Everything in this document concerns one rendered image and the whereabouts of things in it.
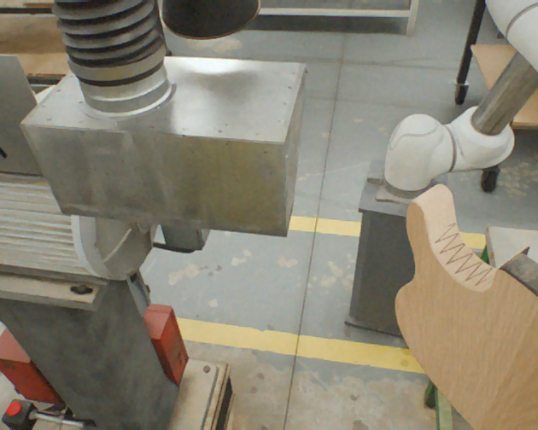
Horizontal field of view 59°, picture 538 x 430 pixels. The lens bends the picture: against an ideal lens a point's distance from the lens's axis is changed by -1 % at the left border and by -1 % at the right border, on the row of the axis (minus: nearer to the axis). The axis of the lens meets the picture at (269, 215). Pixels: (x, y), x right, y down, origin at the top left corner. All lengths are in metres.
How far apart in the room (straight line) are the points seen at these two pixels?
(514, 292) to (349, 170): 2.38
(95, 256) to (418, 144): 1.04
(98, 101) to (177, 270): 1.88
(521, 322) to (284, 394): 1.51
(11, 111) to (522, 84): 1.15
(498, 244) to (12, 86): 1.07
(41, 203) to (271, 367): 1.43
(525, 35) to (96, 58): 0.80
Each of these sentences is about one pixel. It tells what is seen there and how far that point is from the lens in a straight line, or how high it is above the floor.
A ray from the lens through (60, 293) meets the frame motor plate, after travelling 0.96.
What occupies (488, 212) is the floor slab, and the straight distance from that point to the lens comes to 2.79.
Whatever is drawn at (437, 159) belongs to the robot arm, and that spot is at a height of 0.88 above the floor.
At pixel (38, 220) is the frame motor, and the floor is 1.31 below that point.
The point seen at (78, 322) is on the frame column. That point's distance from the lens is 1.07.
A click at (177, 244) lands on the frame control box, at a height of 0.94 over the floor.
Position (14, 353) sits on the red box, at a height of 0.79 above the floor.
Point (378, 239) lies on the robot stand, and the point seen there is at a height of 0.56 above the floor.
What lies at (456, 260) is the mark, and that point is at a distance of 0.63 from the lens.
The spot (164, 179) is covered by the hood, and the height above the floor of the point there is 1.46.
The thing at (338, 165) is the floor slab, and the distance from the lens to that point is 2.91.
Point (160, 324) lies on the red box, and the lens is 1.48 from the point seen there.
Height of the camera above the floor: 1.82
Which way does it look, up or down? 45 degrees down
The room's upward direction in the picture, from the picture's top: 3 degrees counter-clockwise
